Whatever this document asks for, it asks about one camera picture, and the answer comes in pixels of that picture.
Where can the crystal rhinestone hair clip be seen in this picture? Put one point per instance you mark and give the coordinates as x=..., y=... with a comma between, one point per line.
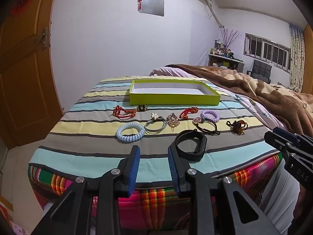
x=172, y=121

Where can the small black hair clip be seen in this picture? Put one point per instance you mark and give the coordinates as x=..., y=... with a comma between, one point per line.
x=141, y=107

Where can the purple flower branches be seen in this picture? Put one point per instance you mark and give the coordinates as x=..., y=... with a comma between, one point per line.
x=229, y=39

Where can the colourful plaid mattress cover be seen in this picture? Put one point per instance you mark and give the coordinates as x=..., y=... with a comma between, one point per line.
x=151, y=200

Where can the wooden door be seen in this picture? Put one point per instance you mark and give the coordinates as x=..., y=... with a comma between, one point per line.
x=24, y=78

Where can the metal door lock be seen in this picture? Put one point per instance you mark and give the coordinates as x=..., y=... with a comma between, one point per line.
x=44, y=38

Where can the black office chair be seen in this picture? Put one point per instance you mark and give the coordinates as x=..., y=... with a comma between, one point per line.
x=261, y=69

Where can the cluttered shelf desk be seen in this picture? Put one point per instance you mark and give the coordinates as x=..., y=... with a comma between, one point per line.
x=225, y=62

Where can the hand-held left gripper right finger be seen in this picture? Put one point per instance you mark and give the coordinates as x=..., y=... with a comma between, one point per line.
x=173, y=167

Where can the patterned curtain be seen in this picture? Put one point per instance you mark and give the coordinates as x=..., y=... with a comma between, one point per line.
x=297, y=58

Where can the light grey garment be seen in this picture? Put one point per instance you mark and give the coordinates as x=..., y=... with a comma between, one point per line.
x=281, y=198

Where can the white wall pipe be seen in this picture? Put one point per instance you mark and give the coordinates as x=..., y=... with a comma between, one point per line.
x=215, y=14

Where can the barred window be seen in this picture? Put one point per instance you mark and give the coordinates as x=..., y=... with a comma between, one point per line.
x=269, y=50

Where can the lime green shallow box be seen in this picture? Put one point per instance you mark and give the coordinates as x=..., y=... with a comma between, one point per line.
x=171, y=100

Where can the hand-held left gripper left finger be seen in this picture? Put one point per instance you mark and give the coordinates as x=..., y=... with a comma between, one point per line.
x=133, y=169

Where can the brown plush blanket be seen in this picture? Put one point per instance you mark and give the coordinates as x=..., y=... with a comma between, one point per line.
x=269, y=95

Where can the square wall mirror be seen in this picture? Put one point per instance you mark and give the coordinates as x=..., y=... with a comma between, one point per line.
x=154, y=3

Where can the black watch band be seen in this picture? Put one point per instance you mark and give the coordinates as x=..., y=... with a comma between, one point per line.
x=195, y=154

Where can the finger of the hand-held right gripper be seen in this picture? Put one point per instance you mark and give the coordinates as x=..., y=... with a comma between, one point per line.
x=275, y=139
x=294, y=140

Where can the striped bed sheet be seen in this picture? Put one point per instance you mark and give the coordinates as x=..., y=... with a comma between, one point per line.
x=85, y=146

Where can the red paper door decoration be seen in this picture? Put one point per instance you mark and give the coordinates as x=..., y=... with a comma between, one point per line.
x=24, y=2

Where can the red hanging knot ornament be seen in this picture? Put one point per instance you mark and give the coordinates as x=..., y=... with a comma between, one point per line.
x=140, y=1

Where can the row of bottles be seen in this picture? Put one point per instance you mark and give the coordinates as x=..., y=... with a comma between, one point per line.
x=221, y=50

